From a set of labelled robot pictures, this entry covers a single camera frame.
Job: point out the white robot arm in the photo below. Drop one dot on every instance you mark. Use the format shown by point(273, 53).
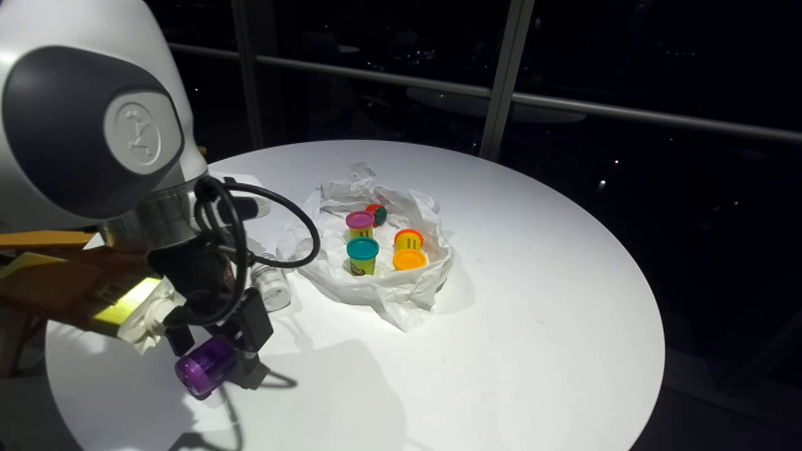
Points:
point(96, 129)

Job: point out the yellow green wrist camera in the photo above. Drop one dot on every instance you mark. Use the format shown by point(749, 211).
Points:
point(114, 300)

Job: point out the white plastic bag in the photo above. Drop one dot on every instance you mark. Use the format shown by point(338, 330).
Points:
point(402, 300)

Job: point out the teal lid dough tub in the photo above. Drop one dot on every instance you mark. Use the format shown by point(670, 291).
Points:
point(361, 258)

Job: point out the red lid dough tub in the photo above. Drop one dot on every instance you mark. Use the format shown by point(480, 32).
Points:
point(376, 211)

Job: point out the small white plastic bottle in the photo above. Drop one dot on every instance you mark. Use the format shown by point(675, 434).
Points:
point(273, 286)

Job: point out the purple plastic jar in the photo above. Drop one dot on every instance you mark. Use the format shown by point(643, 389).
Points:
point(207, 368)

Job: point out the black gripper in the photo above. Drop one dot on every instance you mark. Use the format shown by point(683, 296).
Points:
point(217, 300)

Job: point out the orange lid dough tub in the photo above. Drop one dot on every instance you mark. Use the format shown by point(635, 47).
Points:
point(410, 259)

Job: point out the purple lid dough tub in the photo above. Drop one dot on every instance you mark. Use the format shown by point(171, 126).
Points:
point(358, 225)

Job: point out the yellow tub orange lid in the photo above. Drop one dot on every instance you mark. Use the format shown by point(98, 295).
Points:
point(410, 239)

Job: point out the metal window railing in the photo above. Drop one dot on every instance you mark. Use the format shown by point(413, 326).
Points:
point(482, 75)

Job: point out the wooden armchair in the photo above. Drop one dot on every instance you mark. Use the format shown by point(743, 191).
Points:
point(44, 276)

